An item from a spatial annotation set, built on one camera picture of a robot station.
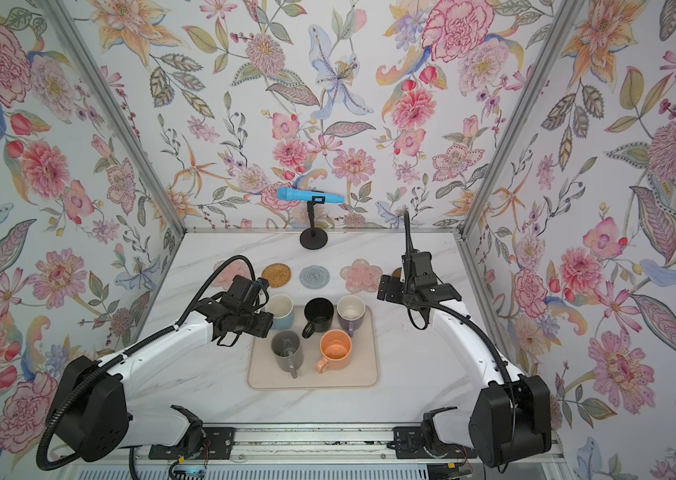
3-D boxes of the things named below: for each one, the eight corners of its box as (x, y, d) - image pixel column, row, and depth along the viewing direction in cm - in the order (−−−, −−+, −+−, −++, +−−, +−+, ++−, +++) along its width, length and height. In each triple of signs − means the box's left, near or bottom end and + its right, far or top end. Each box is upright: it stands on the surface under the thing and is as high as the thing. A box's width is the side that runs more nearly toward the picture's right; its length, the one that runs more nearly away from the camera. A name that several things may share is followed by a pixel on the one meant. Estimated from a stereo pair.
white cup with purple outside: (349, 338, 93) (350, 325, 86) (331, 319, 97) (331, 305, 91) (369, 322, 97) (372, 308, 90) (351, 304, 101) (352, 289, 94)
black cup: (305, 343, 92) (302, 328, 85) (307, 312, 99) (305, 297, 91) (334, 343, 92) (333, 328, 85) (334, 312, 99) (334, 297, 91)
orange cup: (318, 376, 86) (316, 366, 79) (319, 342, 92) (318, 329, 86) (351, 376, 86) (353, 366, 79) (350, 342, 92) (351, 329, 86)
